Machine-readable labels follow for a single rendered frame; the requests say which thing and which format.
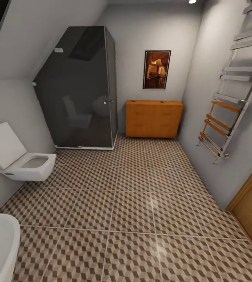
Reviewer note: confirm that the bathtub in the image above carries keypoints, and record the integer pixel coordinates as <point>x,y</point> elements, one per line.
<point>9,244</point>

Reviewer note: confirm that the picture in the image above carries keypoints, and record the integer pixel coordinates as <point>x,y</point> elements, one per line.
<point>156,69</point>

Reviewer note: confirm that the towel rack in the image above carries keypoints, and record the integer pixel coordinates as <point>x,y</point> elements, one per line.
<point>238,38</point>

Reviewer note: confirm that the cabinet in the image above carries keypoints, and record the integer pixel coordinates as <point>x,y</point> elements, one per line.
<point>149,118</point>

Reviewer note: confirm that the toilet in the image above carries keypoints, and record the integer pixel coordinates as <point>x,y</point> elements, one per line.
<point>17,164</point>

